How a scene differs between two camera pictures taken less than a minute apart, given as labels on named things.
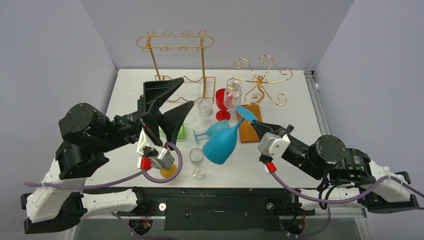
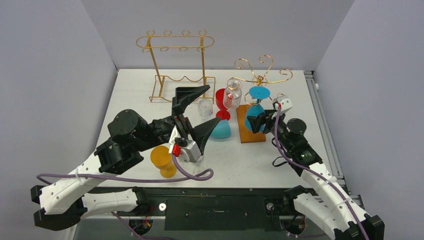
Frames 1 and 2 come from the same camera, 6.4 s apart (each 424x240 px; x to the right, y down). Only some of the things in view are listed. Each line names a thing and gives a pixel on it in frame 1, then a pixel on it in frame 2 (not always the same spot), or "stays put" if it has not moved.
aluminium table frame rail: x=325 y=129 stays put
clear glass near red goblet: x=205 y=108 stays put
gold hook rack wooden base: x=248 y=131 stays put
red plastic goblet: x=222 y=115 stays put
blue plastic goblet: x=220 y=146 → x=258 y=92
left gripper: x=150 y=104 → x=199 y=133
